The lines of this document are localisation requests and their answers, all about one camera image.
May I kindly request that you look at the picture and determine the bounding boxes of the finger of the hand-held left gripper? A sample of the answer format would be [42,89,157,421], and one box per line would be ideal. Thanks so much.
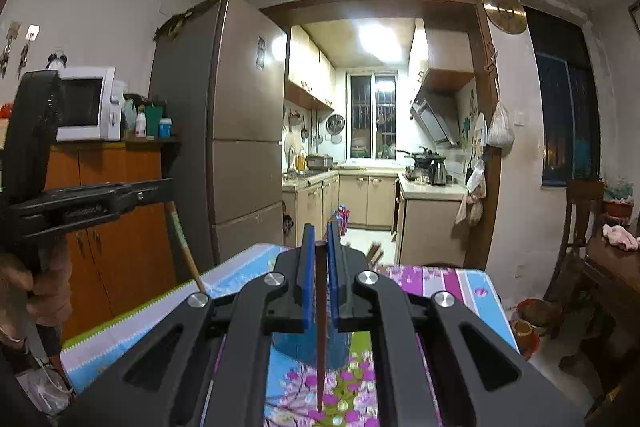
[9,179,174,242]

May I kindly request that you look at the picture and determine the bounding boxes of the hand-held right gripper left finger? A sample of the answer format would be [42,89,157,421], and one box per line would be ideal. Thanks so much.
[60,224,317,427]

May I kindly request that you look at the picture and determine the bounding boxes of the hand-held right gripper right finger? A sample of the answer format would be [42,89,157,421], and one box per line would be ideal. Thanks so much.
[327,219,586,427]

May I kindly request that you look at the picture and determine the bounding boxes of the blue slotted utensil holder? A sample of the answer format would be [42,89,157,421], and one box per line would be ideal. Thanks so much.
[270,331,349,369]

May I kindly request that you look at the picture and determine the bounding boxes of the person's left hand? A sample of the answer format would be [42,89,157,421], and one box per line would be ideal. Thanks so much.
[0,238,74,344]

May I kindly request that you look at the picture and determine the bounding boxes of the orange wooden cabinet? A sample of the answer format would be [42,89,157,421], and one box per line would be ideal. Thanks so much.
[30,139,182,344]

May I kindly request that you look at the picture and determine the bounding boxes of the colourful snack bag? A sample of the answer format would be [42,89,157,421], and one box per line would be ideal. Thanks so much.
[333,205,352,236]

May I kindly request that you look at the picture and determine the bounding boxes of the white microwave oven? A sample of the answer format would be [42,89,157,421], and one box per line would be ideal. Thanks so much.
[54,66,124,143]

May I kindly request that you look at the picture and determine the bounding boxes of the beige lower kitchen cabinets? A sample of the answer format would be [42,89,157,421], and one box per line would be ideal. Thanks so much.
[281,171,401,229]

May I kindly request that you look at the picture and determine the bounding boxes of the beige kitchen cabinets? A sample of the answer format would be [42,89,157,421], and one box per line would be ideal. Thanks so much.
[287,26,336,111]
[281,171,401,229]

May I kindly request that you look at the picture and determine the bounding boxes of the translucent plastic container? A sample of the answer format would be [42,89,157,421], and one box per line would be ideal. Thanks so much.
[122,99,139,133]

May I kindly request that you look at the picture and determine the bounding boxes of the beige kitchen counter unit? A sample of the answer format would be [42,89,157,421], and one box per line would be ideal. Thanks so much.
[396,174,469,269]

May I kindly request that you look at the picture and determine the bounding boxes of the silver countertop cooker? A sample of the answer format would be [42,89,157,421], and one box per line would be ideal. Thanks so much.
[305,153,335,172]

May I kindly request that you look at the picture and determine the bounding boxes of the floral tablecloth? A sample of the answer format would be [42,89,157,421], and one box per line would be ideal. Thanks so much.
[60,242,519,427]

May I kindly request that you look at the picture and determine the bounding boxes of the black wok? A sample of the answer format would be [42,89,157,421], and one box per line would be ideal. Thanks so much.
[397,146,442,168]

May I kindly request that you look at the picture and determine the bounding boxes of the steel electric kettle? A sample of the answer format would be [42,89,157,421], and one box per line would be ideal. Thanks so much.
[428,156,449,187]

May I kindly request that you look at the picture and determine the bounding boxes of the hanging metal strainer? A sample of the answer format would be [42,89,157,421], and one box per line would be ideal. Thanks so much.
[325,113,346,146]

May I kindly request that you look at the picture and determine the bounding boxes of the silver refrigerator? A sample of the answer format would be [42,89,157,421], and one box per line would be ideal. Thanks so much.
[149,0,289,279]

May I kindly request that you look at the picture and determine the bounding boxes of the hanging kitchen cloths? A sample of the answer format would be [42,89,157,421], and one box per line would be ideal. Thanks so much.
[454,156,489,229]

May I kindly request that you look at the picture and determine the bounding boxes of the kitchen window with bars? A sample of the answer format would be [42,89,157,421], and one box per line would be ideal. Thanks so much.
[347,71,399,158]

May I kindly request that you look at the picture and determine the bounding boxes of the steel range hood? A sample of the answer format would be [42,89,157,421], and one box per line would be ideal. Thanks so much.
[409,86,461,146]

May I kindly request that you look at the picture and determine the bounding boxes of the clear plastic bag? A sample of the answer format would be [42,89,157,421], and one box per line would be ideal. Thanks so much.
[17,364,77,416]

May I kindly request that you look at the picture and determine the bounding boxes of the green cloth on refrigerator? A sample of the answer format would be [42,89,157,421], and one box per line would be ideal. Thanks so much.
[152,0,244,40]

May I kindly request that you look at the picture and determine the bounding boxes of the orange flower pot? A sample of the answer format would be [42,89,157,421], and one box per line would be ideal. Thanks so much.
[509,299,564,359]

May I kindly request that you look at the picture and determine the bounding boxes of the beige upper kitchen cabinets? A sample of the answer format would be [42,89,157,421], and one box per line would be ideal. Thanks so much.
[287,26,336,111]

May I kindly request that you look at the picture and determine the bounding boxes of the white hanging plastic bag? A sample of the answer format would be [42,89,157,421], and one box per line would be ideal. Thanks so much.
[487,101,516,148]

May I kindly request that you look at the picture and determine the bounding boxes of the ceiling light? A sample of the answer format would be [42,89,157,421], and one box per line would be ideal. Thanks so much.
[357,19,407,58]

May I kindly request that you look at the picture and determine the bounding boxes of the wooden upper kitchen cabinet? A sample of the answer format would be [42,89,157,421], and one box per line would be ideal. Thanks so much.
[407,19,476,93]

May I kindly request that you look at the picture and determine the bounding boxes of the wooden chair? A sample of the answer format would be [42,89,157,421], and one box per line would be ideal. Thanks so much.
[542,179,606,309]

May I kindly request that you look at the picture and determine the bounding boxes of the dark wooden side table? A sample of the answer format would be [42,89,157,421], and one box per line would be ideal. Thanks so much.
[559,231,640,389]

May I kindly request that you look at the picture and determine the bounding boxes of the dark window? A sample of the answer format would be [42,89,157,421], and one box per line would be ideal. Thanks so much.
[522,6,601,188]

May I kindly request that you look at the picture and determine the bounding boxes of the pink cloth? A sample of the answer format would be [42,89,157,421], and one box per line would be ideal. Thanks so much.
[602,222,640,252]

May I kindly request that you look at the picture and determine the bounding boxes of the potted plant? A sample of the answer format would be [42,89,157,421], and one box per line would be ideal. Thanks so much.
[602,176,635,219]

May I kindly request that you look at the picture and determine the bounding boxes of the wall hook with keys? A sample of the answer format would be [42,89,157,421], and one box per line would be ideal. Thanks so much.
[0,21,22,78]
[19,24,42,75]

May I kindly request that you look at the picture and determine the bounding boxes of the wooden door frame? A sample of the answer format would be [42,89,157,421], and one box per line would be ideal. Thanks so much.
[259,0,504,274]

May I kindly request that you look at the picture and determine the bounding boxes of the gold wall clock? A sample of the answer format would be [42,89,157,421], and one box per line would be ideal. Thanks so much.
[482,0,529,36]

